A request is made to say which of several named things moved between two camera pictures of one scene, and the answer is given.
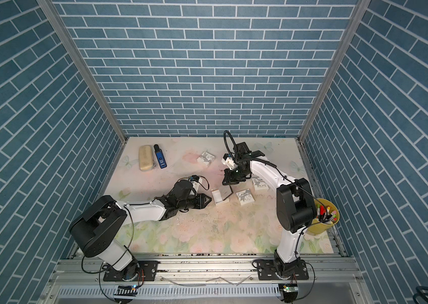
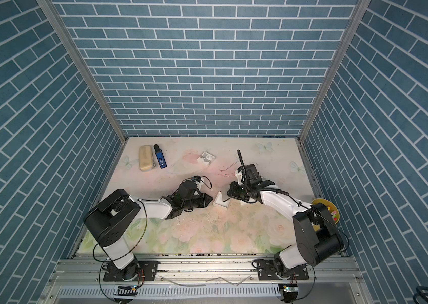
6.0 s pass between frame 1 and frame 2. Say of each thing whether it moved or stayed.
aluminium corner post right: stayed
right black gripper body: moved
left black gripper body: stayed
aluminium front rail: stayed
